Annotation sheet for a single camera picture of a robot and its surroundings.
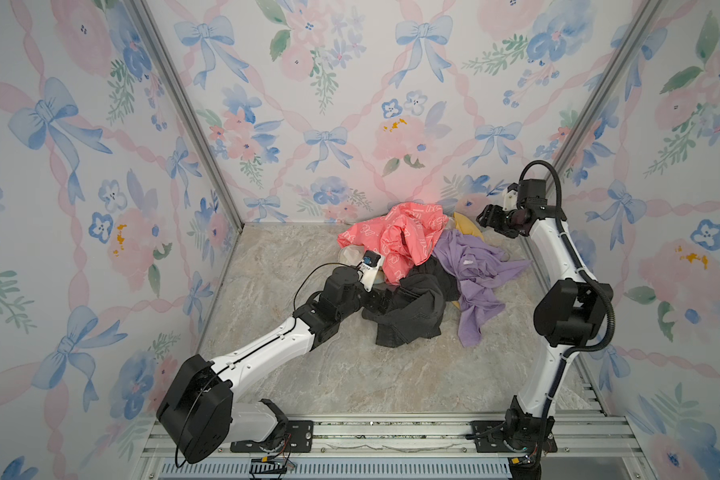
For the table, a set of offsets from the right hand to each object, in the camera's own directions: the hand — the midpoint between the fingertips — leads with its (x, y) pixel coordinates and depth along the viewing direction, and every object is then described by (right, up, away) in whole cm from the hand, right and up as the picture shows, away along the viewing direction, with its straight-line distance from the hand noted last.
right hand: (488, 218), depth 94 cm
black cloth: (-25, -26, -14) cm, 38 cm away
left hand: (-33, -17, -16) cm, 41 cm away
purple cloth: (-2, -15, +1) cm, 15 cm away
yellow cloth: (-2, 0, +16) cm, 16 cm away
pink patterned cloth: (-27, -5, 0) cm, 27 cm away
